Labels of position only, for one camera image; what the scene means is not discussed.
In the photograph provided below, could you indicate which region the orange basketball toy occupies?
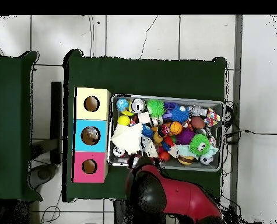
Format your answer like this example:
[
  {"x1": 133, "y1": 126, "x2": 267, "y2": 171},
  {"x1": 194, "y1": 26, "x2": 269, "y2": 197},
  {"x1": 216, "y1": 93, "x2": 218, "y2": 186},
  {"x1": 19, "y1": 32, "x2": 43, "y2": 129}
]
[{"x1": 170, "y1": 121, "x2": 184, "y2": 135}]

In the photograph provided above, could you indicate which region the black panel on stand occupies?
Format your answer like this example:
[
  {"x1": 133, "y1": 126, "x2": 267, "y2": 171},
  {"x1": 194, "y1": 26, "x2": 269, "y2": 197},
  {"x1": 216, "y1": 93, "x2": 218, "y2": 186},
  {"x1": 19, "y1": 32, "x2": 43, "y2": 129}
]
[{"x1": 29, "y1": 81, "x2": 64, "y2": 190}]

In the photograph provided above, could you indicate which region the blue globe ball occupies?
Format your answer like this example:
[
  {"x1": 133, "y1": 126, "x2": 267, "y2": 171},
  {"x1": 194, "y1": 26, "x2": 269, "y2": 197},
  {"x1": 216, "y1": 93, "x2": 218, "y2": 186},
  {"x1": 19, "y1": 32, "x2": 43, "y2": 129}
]
[{"x1": 115, "y1": 97, "x2": 129, "y2": 112}]

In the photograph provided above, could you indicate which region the green spiky ball with eyes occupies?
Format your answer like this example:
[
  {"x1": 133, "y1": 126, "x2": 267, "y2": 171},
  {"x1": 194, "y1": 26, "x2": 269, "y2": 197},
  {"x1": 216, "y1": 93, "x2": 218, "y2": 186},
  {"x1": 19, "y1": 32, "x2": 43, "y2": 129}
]
[{"x1": 188, "y1": 134, "x2": 211, "y2": 156}]

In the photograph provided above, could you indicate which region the shallow wire mesh bin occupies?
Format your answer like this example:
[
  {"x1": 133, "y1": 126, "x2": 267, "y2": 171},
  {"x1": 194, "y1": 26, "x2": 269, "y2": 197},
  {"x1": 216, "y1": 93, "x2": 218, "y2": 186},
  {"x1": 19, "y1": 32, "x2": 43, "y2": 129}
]
[{"x1": 107, "y1": 93, "x2": 226, "y2": 172}]

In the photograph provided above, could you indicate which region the side table under green cloth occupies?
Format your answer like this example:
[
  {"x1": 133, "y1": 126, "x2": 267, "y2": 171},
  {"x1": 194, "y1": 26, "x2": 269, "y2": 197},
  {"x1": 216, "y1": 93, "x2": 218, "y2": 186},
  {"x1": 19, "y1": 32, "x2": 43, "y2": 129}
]
[{"x1": 0, "y1": 50, "x2": 43, "y2": 201}]

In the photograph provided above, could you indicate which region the cream waffle cloth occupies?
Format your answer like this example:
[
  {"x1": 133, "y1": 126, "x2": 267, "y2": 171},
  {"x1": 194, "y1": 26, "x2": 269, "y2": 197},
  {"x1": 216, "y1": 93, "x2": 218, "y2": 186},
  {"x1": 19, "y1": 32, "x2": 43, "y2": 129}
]
[{"x1": 110, "y1": 123, "x2": 145, "y2": 155}]

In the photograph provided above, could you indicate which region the yellow ball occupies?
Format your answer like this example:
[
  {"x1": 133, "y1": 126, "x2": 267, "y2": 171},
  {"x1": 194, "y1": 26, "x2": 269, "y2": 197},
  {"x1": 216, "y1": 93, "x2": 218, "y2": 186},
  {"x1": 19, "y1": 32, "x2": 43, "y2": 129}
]
[{"x1": 117, "y1": 115, "x2": 131, "y2": 126}]

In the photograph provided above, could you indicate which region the dark green tablecloth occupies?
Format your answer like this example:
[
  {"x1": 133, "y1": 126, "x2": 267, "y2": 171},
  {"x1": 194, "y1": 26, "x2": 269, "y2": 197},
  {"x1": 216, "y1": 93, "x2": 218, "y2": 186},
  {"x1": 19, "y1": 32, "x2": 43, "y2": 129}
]
[{"x1": 62, "y1": 48, "x2": 228, "y2": 203}]

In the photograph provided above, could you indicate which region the purple spiky ball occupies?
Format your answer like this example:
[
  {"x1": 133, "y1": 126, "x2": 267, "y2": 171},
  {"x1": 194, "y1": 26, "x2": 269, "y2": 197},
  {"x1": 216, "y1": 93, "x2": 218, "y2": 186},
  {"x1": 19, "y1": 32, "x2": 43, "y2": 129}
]
[{"x1": 175, "y1": 127, "x2": 195, "y2": 145}]

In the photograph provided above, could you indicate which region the brown football toy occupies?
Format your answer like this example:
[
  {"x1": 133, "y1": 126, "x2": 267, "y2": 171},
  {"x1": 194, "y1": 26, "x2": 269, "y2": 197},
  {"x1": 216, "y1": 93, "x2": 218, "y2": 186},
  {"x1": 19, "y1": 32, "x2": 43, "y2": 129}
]
[{"x1": 190, "y1": 116, "x2": 206, "y2": 130}]

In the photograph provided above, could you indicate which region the black cable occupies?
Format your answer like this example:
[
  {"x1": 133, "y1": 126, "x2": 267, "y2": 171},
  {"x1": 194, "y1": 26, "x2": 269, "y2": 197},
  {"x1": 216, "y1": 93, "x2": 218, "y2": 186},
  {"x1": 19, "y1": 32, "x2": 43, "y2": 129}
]
[{"x1": 225, "y1": 129, "x2": 277, "y2": 139}]

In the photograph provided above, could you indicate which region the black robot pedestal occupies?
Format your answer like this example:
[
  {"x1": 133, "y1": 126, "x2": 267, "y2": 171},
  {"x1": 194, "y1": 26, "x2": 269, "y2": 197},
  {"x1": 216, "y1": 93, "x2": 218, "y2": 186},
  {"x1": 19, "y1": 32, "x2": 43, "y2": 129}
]
[{"x1": 113, "y1": 199, "x2": 131, "y2": 224}]

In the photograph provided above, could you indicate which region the blue spiky ball with eye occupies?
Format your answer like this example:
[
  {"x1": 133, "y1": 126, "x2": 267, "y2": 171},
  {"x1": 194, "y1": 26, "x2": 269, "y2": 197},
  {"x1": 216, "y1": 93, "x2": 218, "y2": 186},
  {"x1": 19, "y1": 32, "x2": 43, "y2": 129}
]
[{"x1": 170, "y1": 105, "x2": 191, "y2": 124}]

